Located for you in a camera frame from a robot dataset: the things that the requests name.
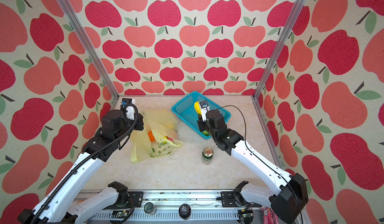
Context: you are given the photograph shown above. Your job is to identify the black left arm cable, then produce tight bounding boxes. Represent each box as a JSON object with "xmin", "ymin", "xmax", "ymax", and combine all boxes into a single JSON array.
[{"xmin": 28, "ymin": 103, "xmax": 139, "ymax": 224}]

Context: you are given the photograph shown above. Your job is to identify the aluminium frame post right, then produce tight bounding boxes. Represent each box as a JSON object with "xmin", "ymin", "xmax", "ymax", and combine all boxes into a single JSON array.
[{"xmin": 252, "ymin": 0, "xmax": 307, "ymax": 103}]

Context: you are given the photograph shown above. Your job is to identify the aluminium frame post left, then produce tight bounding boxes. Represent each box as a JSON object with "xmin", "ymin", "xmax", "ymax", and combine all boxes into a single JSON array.
[{"xmin": 57, "ymin": 0, "xmax": 119, "ymax": 101}]

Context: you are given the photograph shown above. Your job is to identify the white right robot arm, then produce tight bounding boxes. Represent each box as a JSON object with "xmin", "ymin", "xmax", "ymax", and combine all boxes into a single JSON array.
[{"xmin": 197, "ymin": 110, "xmax": 309, "ymax": 224}]

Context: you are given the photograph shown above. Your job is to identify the aluminium frame post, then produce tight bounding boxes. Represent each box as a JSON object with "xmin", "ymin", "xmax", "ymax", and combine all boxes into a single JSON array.
[
  {"xmin": 57, "ymin": 0, "xmax": 119, "ymax": 101},
  {"xmin": 252, "ymin": 0, "xmax": 307, "ymax": 103}
]

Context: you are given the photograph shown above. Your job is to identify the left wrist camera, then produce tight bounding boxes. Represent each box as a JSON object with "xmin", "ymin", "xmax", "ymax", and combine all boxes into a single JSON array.
[{"xmin": 102, "ymin": 98, "xmax": 136, "ymax": 133}]

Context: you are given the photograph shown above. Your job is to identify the green drink can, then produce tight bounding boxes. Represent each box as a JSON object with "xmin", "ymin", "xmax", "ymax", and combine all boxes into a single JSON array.
[{"xmin": 202, "ymin": 148, "xmax": 214, "ymax": 165}]

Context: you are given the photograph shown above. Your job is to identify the yellow plastic avocado-print bag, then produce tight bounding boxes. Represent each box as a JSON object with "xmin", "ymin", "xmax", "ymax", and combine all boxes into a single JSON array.
[{"xmin": 130, "ymin": 109, "xmax": 184, "ymax": 164}]

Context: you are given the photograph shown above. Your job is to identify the teal plastic mesh basket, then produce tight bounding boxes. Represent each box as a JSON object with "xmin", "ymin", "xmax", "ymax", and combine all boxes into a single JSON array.
[{"xmin": 171, "ymin": 92, "xmax": 231, "ymax": 140}]

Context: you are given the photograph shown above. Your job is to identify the green toy fruit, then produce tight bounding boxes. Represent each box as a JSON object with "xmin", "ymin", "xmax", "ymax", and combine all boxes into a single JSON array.
[{"xmin": 202, "ymin": 131, "xmax": 210, "ymax": 137}]

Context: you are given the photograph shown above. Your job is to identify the small glass jar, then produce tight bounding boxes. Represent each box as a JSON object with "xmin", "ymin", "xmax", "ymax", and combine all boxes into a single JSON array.
[{"xmin": 144, "ymin": 202, "xmax": 157, "ymax": 216}]

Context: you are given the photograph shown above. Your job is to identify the orange toy fruit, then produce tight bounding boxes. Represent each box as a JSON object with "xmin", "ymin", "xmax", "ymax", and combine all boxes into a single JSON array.
[{"xmin": 148, "ymin": 131, "xmax": 156, "ymax": 142}]

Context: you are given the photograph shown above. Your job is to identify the yellow toy banana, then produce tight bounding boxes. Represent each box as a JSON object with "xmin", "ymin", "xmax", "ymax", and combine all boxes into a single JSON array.
[{"xmin": 194, "ymin": 102, "xmax": 202, "ymax": 115}]

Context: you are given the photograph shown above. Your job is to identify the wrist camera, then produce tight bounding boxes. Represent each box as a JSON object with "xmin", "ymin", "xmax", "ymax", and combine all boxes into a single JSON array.
[
  {"xmin": 199, "ymin": 100, "xmax": 210, "ymax": 122},
  {"xmin": 102, "ymin": 98, "xmax": 136, "ymax": 133}
]

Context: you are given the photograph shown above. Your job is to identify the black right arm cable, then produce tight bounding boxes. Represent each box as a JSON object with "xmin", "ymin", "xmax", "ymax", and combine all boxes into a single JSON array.
[{"xmin": 215, "ymin": 105, "xmax": 304, "ymax": 224}]

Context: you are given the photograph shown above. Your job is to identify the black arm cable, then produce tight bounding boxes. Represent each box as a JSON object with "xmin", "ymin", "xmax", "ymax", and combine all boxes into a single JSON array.
[
  {"xmin": 215, "ymin": 105, "xmax": 304, "ymax": 224},
  {"xmin": 28, "ymin": 103, "xmax": 139, "ymax": 224}
]

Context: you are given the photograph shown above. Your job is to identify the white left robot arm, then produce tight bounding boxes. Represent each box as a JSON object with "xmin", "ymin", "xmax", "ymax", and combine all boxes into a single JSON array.
[{"xmin": 18, "ymin": 104, "xmax": 144, "ymax": 224}]

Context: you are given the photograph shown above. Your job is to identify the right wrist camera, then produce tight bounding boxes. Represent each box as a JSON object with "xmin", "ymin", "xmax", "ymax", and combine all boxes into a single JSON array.
[{"xmin": 199, "ymin": 100, "xmax": 210, "ymax": 122}]

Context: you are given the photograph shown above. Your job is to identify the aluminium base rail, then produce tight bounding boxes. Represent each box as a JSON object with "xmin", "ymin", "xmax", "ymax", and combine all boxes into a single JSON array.
[{"xmin": 80, "ymin": 189, "xmax": 307, "ymax": 224}]

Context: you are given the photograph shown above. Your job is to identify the pink snack packet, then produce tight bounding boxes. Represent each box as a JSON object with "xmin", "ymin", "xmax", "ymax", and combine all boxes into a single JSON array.
[{"xmin": 260, "ymin": 208, "xmax": 279, "ymax": 224}]

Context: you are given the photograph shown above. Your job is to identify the black round knob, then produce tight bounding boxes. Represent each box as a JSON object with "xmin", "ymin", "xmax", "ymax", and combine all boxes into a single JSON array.
[{"xmin": 178, "ymin": 204, "xmax": 192, "ymax": 220}]

